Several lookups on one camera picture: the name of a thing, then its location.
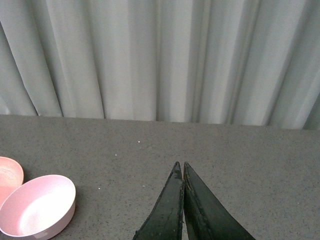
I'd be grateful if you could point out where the white pleated curtain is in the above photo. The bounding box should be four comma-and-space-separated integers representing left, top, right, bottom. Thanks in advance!
0, 0, 320, 130

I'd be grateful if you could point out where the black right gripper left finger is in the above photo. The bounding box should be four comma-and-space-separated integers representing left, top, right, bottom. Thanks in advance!
133, 161, 185, 240

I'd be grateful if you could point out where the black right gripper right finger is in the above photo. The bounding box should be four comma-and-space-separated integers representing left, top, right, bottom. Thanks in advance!
183, 162, 254, 240

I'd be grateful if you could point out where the pink plate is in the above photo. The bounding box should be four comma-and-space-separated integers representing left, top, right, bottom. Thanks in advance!
0, 156, 24, 206

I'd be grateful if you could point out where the pink round bowl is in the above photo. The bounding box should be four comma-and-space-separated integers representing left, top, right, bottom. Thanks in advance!
0, 174, 76, 240

